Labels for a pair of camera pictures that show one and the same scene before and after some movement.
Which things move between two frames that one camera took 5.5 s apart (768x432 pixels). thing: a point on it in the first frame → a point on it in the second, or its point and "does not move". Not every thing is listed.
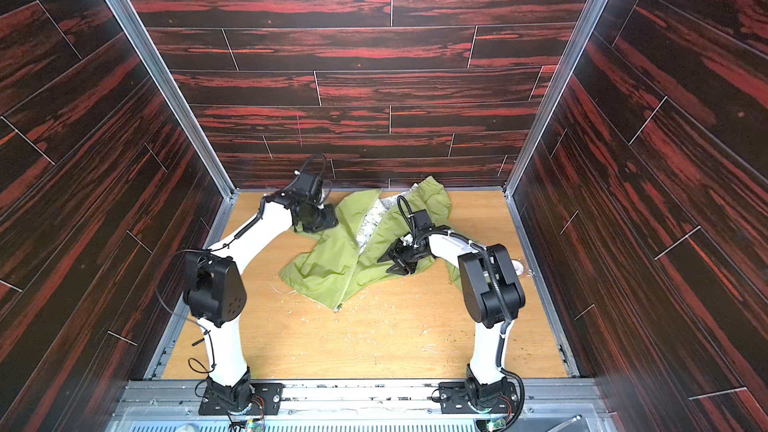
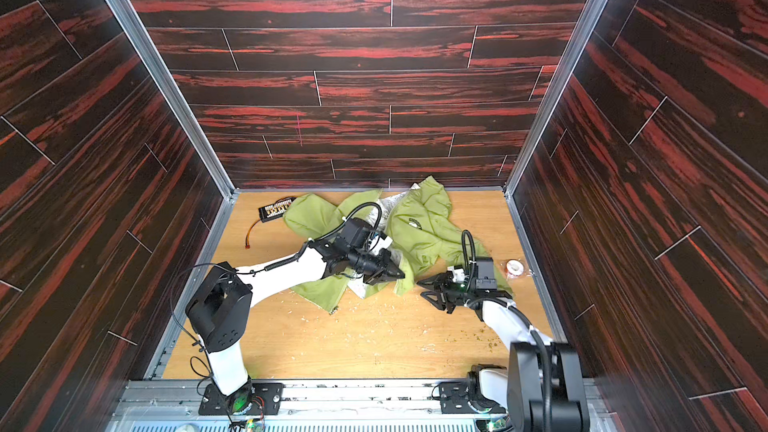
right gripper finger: (388, 255) → (439, 300)
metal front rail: (174, 406) does not move
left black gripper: (321, 219) → (378, 264)
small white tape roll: (518, 266) does not move
